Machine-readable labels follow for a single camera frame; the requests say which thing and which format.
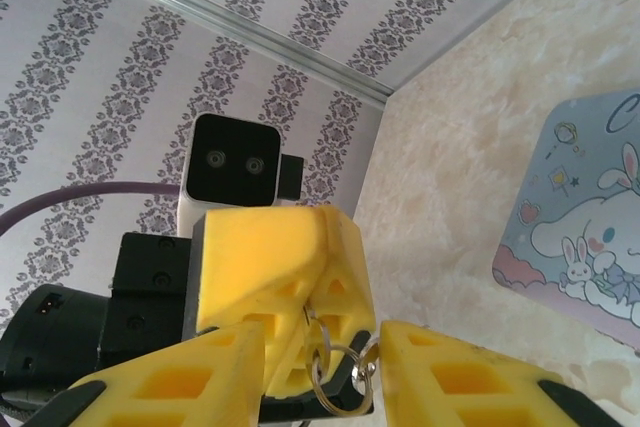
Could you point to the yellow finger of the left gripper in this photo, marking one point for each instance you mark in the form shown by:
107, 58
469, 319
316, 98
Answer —
255, 257
347, 272

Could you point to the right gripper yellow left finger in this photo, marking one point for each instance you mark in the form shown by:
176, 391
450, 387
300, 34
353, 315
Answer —
165, 387

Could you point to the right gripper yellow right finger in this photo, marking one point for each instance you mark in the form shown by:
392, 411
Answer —
465, 387

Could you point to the cartoon bunny tin box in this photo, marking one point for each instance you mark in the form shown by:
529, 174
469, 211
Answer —
575, 197

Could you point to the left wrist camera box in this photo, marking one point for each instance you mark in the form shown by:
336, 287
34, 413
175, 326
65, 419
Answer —
230, 162

